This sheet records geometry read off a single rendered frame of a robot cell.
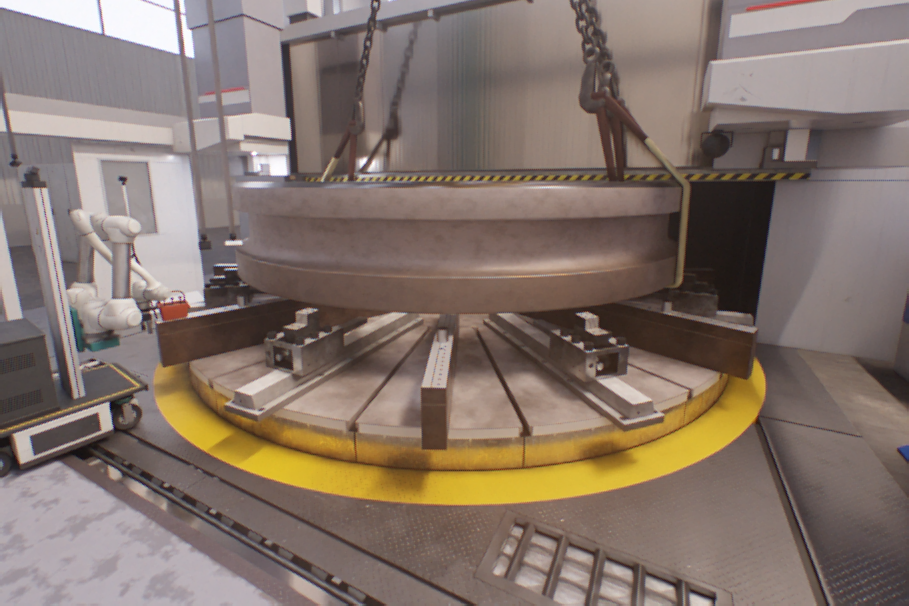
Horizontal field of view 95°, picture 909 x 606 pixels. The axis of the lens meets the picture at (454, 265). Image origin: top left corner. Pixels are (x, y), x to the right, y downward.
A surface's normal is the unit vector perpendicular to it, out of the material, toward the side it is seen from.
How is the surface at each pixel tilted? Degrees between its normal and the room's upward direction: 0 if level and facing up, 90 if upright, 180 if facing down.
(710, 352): 90
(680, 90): 90
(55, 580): 0
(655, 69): 90
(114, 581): 0
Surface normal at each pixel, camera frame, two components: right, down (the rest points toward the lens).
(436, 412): -0.04, 0.19
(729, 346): -0.74, 0.13
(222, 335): 0.67, 0.15
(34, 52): 0.89, 0.09
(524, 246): 0.20, 0.18
